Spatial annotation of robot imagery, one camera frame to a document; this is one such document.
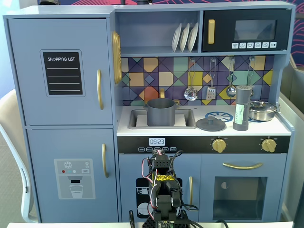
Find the steel pot with lid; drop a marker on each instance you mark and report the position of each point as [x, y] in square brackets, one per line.
[263, 111]

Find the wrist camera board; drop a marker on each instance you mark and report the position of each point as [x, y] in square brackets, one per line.
[159, 153]

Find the dark blurry object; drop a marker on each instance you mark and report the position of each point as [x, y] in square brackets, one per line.
[48, 2]
[143, 2]

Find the blue oven door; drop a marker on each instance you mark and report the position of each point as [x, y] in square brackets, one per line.
[275, 171]

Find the gold tap knob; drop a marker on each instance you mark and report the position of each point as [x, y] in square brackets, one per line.
[176, 102]

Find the gold faucet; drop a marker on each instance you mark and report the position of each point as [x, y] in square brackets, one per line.
[162, 93]

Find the steel ladle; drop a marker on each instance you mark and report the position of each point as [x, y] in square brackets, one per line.
[230, 91]

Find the blue dishwasher door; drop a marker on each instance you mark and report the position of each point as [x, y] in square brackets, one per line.
[128, 171]

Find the digital clock display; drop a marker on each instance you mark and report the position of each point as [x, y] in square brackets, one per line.
[157, 142]

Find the gold toy phone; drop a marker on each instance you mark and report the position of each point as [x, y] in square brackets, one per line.
[116, 57]

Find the gray cooking pot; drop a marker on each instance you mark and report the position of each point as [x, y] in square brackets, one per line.
[160, 114]

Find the black shopping list board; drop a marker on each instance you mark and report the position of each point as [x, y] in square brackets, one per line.
[63, 73]

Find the black table clamp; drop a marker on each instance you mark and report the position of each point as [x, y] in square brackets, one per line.
[131, 219]

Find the blue fridge door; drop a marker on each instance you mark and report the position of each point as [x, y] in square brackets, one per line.
[28, 99]

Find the steel slotted spoon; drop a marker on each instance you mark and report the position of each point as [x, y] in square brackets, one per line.
[190, 94]

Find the gold stove knob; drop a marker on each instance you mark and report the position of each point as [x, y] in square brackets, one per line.
[218, 145]
[268, 145]

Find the blue toy kitchen unit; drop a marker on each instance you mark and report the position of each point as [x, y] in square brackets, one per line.
[66, 33]

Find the gray pot lid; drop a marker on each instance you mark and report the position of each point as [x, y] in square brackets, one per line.
[210, 124]

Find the robot base with controller board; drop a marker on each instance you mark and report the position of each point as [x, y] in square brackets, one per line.
[164, 223]

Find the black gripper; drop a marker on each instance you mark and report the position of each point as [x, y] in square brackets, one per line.
[160, 155]

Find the blue freezer door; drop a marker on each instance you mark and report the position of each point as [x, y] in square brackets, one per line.
[42, 147]

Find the steel slotted spatula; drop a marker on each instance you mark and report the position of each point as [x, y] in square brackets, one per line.
[211, 94]

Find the black toy microwave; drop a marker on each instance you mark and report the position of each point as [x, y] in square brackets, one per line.
[223, 28]

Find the white plate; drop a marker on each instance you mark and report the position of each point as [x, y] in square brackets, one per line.
[184, 38]
[176, 39]
[192, 36]

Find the gray toy sink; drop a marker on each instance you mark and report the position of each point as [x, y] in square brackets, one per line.
[187, 118]

